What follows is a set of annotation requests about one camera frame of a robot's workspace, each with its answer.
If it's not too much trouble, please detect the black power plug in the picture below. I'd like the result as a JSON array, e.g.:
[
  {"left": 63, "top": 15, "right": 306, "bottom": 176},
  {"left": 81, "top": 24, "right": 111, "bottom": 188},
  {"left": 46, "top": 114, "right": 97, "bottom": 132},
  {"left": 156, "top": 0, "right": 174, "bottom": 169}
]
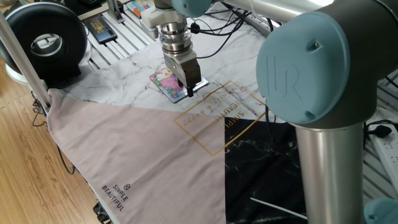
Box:
[{"left": 365, "top": 119, "right": 393, "bottom": 139}]

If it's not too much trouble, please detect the aluminium corner post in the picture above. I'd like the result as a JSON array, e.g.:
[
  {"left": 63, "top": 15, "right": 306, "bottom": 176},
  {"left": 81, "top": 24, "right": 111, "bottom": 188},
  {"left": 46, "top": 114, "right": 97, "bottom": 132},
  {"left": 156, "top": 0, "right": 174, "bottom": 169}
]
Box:
[{"left": 0, "top": 12, "right": 52, "bottom": 110}]

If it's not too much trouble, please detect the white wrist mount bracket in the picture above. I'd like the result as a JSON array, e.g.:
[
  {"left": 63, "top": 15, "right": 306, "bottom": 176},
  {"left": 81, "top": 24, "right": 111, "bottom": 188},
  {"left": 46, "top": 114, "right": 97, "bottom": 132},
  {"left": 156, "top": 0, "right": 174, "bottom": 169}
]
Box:
[{"left": 140, "top": 6, "right": 178, "bottom": 40}]

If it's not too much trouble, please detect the black round ring device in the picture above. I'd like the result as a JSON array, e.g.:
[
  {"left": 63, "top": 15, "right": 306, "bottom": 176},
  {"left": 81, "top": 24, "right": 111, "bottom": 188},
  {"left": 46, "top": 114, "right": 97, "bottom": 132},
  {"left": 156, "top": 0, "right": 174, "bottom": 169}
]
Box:
[{"left": 0, "top": 2, "right": 93, "bottom": 88}]

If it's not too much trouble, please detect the colourful fairy puzzle board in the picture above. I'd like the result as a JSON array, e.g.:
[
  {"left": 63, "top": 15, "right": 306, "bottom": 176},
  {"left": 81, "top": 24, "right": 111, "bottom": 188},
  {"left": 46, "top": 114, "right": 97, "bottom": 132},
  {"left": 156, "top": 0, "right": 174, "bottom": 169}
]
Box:
[{"left": 149, "top": 67, "right": 209, "bottom": 103}]

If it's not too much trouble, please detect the colourful picture book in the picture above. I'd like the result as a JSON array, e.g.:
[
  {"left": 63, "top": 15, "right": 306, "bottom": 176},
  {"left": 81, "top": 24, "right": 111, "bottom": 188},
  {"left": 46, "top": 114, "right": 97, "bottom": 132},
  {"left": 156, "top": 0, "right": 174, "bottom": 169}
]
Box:
[{"left": 126, "top": 0, "right": 156, "bottom": 19}]

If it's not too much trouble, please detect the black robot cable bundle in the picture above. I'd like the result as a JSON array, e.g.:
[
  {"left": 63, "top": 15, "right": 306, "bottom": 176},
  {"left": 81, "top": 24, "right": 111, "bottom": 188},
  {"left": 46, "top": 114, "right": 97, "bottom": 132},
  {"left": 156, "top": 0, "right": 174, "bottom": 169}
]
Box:
[{"left": 188, "top": 7, "right": 274, "bottom": 144}]

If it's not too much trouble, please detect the white power strip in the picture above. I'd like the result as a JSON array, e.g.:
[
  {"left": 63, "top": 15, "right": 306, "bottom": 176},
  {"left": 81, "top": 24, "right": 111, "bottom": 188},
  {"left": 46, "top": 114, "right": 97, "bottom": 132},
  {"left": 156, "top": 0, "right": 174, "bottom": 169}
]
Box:
[{"left": 368, "top": 123, "right": 398, "bottom": 197}]

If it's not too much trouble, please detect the thin white stick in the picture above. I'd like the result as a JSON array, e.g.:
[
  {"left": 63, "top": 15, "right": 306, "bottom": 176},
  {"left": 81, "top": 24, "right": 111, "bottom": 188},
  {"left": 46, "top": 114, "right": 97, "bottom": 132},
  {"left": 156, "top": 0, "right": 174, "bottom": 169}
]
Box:
[{"left": 249, "top": 197, "right": 308, "bottom": 220}]

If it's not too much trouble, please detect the silver metal bracket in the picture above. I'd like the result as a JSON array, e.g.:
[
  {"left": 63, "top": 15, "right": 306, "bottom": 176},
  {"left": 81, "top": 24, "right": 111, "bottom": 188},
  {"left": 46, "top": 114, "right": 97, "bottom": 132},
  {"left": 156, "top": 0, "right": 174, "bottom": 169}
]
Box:
[{"left": 107, "top": 0, "right": 125, "bottom": 24}]

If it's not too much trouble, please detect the black booklet with gold print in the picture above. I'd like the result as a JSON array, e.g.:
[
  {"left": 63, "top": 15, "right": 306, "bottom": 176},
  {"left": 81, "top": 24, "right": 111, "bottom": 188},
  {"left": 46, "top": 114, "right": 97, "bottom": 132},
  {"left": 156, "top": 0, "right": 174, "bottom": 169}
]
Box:
[{"left": 83, "top": 14, "right": 118, "bottom": 45}]

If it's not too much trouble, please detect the marble pink black tablecloth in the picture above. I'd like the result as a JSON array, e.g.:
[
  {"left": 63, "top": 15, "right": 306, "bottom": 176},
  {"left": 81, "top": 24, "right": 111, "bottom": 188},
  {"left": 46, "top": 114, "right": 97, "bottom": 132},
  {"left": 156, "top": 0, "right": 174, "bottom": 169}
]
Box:
[{"left": 46, "top": 6, "right": 307, "bottom": 224}]

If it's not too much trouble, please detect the silver Schunk gripper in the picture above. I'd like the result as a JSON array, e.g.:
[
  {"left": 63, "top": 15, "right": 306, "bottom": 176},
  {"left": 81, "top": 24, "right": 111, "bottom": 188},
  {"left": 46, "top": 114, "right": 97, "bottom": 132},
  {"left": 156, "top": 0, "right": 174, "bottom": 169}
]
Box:
[{"left": 163, "top": 49, "right": 203, "bottom": 98}]

